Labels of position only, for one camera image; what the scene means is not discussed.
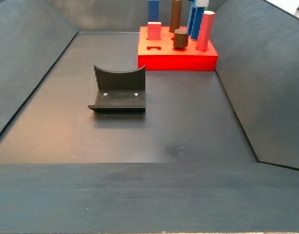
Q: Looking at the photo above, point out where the black curved regrasp stand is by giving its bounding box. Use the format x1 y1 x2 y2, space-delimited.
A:
88 67 145 112

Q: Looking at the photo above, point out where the red peg fixture block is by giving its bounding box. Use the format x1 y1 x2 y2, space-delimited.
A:
136 27 219 71

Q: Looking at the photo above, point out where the tall blue square peg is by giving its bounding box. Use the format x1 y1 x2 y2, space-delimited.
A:
148 0 158 22

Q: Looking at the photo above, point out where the short brown pentagon peg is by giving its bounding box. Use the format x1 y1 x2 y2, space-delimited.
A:
173 28 188 49

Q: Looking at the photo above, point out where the short red-white peg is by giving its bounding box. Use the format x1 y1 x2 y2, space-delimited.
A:
148 22 161 40

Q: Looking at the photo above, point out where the pink hexagonal peg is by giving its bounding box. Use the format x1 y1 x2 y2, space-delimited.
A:
196 11 215 51

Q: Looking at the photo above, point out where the blue peg with white top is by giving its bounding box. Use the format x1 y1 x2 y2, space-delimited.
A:
186 0 208 40

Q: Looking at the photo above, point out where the tall brown cylinder peg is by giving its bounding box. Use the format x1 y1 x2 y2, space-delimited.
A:
169 0 181 32

